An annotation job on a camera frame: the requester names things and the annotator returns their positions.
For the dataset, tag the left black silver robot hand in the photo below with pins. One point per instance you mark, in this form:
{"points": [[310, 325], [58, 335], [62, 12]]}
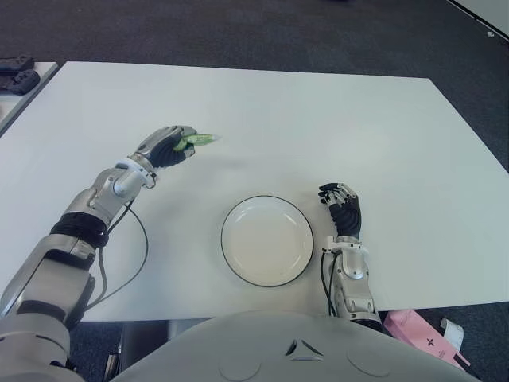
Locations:
{"points": [[165, 149]]}

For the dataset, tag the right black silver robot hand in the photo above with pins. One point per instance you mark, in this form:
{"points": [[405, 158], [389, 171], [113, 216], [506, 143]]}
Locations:
{"points": [[346, 215]]}

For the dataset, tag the green white toothpaste tube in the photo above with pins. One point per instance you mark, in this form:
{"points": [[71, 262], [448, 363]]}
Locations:
{"points": [[200, 139]]}

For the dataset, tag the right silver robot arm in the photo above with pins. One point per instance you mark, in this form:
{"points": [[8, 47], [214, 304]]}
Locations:
{"points": [[354, 278]]}

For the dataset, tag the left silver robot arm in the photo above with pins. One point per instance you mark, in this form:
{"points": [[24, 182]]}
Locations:
{"points": [[91, 199]]}

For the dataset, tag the white plate with black rim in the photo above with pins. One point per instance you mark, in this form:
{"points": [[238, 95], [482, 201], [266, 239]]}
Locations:
{"points": [[267, 242]]}

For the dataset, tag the pink cardboard box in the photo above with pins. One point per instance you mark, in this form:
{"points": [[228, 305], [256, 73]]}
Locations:
{"points": [[415, 332]]}

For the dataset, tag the white side table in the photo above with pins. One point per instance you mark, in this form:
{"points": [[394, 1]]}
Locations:
{"points": [[40, 75]]}

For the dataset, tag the grey robot torso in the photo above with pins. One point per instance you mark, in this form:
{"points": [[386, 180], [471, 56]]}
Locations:
{"points": [[302, 354]]}

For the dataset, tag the large black game controller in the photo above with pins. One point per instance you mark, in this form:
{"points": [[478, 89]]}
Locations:
{"points": [[22, 81]]}

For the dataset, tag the white paper tag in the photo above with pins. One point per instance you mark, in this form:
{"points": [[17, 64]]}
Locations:
{"points": [[454, 333]]}

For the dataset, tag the small black game controller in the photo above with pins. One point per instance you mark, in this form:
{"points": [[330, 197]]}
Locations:
{"points": [[18, 63]]}

